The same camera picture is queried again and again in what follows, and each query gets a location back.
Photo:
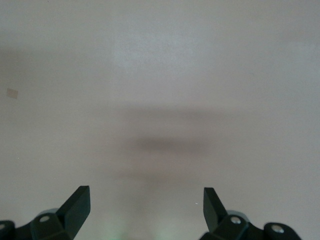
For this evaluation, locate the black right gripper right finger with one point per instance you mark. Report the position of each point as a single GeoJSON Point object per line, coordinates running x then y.
{"type": "Point", "coordinates": [215, 212]}

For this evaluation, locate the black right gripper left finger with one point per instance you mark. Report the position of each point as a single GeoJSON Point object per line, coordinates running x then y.
{"type": "Point", "coordinates": [72, 212]}

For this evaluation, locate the clear tape patch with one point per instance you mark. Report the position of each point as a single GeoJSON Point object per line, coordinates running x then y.
{"type": "Point", "coordinates": [12, 93]}

